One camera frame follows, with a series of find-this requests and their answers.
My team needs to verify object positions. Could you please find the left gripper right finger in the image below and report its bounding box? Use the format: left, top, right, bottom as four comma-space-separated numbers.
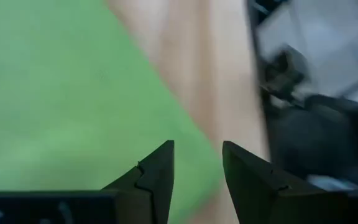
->
222, 140, 358, 224

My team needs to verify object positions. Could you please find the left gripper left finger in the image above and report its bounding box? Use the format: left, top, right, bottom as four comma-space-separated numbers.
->
0, 139, 175, 224

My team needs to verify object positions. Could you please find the green microfiber towel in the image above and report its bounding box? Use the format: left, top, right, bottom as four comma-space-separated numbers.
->
0, 0, 225, 224

